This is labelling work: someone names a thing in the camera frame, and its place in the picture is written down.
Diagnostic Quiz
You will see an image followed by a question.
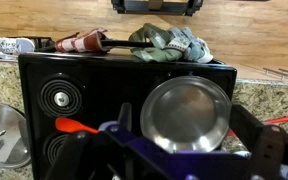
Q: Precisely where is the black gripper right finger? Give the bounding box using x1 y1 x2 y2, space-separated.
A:
229 104 288 180

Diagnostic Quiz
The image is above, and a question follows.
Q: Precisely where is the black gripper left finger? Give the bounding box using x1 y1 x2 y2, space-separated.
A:
45 102 172 180

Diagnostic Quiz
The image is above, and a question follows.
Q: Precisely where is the black stove control panel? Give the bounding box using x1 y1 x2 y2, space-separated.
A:
18 49 238 180

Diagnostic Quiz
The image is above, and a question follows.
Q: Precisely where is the black coil burner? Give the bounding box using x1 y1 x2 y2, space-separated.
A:
43 131 72 166
38 78 84 118

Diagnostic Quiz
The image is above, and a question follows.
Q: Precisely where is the orange spatula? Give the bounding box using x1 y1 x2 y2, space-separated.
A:
54 117 100 135

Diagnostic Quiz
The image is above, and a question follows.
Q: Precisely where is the steel pot lid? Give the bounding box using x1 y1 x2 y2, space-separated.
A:
0 102 32 169

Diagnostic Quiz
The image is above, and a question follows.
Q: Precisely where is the round steel pan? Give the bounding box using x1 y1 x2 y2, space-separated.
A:
139 75 233 154

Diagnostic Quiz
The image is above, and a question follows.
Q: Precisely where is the red white oven mitt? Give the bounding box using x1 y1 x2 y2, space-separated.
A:
54 27 112 54

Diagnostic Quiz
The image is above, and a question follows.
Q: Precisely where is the green cloth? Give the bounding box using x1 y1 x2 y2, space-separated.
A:
128 22 185 64

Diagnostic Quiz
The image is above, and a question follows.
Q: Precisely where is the white printed cloth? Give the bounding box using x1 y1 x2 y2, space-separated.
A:
0 37 36 55

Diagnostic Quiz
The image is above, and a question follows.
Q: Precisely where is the light blue cloth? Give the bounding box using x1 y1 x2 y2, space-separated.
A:
165 26 215 64

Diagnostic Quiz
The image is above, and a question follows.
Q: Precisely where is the red utensil handle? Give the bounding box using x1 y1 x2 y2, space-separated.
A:
227 113 288 137

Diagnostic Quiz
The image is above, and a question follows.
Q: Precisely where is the black metal frame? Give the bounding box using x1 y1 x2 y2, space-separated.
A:
110 0 205 17

